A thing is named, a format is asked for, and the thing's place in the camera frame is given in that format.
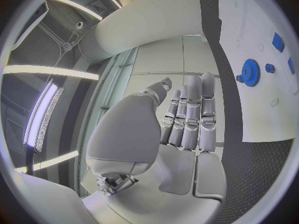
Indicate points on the blue plug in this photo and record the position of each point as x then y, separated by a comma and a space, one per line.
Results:
291, 65

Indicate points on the white ceiling camera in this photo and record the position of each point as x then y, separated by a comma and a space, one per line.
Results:
79, 25

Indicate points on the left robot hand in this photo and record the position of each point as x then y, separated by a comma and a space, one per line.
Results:
126, 134

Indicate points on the white task board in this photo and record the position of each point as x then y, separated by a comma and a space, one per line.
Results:
257, 106

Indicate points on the small blue peg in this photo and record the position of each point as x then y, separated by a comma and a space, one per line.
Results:
269, 68

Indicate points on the glowing light bar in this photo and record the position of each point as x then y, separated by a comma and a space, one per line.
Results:
39, 115

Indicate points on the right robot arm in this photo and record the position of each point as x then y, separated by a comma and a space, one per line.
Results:
144, 22

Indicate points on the small blue gear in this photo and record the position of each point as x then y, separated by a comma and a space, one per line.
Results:
239, 78

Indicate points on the blue long cylinder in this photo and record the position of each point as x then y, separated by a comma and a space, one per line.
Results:
278, 42

